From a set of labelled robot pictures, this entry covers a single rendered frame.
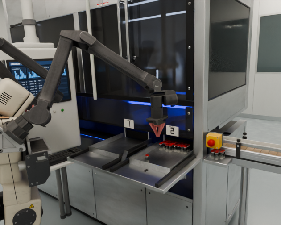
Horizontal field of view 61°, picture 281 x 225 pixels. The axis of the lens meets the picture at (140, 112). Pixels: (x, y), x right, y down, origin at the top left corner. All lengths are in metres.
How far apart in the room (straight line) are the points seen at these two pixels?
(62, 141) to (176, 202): 0.92
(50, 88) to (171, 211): 1.11
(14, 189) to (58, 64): 0.62
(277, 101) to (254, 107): 0.49
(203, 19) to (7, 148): 1.07
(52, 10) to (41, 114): 1.28
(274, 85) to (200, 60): 4.65
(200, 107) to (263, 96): 4.67
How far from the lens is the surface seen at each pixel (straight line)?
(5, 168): 1.30
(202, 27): 1.32
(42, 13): 2.29
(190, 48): 1.35
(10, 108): 1.19
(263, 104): 6.00
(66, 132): 1.88
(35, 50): 1.75
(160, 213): 1.78
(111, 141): 1.73
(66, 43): 1.12
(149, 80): 1.12
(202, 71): 1.32
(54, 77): 1.08
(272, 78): 5.90
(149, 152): 1.51
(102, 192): 2.10
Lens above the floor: 1.45
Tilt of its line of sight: 13 degrees down
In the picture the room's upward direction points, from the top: 2 degrees counter-clockwise
